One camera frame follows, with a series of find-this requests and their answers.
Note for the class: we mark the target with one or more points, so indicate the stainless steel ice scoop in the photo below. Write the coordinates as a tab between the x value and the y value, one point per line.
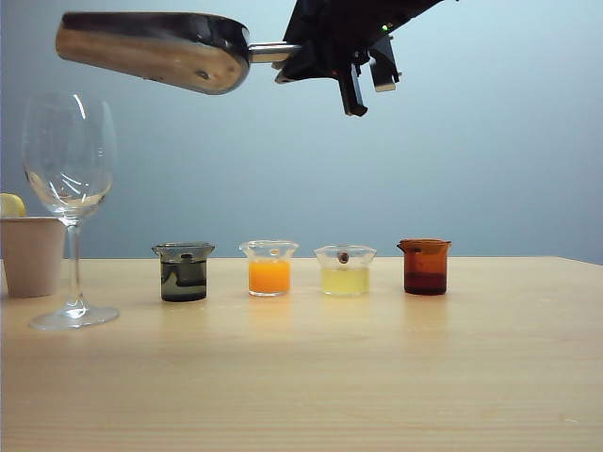
165	61

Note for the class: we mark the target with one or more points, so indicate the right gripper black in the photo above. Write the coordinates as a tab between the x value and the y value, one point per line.
348	28

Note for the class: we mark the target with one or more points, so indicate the amber glass beaker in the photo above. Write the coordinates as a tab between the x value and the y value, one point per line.
424	268

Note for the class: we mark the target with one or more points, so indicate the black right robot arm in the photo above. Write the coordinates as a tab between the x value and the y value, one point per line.
419	5

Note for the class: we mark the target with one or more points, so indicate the clear beaker pale yellow liquid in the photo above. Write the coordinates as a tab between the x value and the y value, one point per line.
344	280

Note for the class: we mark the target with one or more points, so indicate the clear beaker orange juice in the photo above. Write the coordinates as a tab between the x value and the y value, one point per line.
268	278

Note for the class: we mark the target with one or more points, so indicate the yellow lemon slice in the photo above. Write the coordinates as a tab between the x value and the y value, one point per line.
9	207

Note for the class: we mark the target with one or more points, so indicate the clear wine glass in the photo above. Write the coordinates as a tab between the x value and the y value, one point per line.
70	141

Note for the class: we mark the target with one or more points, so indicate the smoked grey glass beaker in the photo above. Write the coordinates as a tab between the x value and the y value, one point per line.
184	282

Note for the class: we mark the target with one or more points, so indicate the beige paper cup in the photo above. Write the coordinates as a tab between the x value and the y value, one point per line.
28	259

